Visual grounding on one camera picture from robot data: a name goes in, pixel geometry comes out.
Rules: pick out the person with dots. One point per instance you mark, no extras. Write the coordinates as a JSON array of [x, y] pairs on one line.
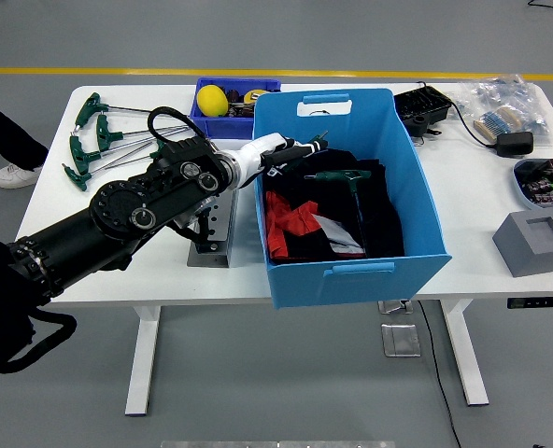
[[1, 130]]

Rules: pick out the electronic parts pile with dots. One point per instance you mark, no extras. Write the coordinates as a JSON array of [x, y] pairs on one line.
[[545, 184]]

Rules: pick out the light blue dish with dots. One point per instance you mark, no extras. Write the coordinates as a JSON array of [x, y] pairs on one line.
[[519, 184]]

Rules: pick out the black plastic tray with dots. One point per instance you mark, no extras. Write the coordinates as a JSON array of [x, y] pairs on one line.
[[421, 105]]

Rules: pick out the white table leg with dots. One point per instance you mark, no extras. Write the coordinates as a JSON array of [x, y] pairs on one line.
[[141, 364], [468, 364]]

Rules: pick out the small metal floor plate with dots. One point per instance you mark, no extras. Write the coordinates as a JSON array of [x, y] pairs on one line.
[[393, 307]]

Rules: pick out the white shoe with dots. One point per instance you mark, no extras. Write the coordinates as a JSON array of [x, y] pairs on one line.
[[15, 176]]

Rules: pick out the clear plastic component bags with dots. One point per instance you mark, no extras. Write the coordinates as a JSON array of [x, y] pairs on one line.
[[505, 93]]

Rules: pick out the beige resistor strip bundle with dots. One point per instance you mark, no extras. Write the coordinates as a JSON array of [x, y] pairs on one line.
[[496, 123]]

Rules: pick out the large light blue box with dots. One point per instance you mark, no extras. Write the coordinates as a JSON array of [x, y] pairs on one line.
[[351, 284]]

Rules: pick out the white grey fabric piece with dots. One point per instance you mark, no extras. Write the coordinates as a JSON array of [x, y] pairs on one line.
[[342, 235]]

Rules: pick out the grey foam block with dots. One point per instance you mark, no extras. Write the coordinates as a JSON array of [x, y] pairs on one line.
[[528, 256]]

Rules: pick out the square metal floor plate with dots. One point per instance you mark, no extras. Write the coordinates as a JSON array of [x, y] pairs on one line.
[[400, 340]]

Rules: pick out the red cloth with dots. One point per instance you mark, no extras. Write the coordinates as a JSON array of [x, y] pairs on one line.
[[283, 219]]

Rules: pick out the small dark blue bin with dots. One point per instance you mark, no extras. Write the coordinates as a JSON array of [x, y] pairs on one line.
[[216, 126]]

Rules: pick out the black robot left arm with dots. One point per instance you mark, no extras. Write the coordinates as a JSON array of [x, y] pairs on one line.
[[117, 210]]

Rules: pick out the dark round spool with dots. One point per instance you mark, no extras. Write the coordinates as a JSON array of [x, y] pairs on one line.
[[233, 95]]

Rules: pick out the yellow lemon-shaped object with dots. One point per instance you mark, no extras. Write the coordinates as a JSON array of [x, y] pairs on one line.
[[212, 100]]

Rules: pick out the black table control panel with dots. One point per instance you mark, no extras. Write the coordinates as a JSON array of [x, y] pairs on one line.
[[538, 303]]

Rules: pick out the black power adapter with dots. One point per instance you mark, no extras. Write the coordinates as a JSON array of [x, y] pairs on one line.
[[514, 144]]

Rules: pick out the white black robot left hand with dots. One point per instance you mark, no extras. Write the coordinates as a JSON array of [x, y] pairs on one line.
[[258, 154]]

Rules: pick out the dark hardware pieces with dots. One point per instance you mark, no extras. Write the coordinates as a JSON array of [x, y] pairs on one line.
[[241, 111]]

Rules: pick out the black round cylinder part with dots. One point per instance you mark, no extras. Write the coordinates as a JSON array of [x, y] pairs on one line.
[[418, 125]]

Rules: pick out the black cloth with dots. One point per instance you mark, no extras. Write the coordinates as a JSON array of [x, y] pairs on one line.
[[379, 219]]

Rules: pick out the grey metal tool rack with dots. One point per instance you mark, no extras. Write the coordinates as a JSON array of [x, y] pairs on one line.
[[211, 256]]

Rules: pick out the yellow tape measure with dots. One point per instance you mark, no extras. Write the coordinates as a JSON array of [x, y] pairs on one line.
[[253, 96]]

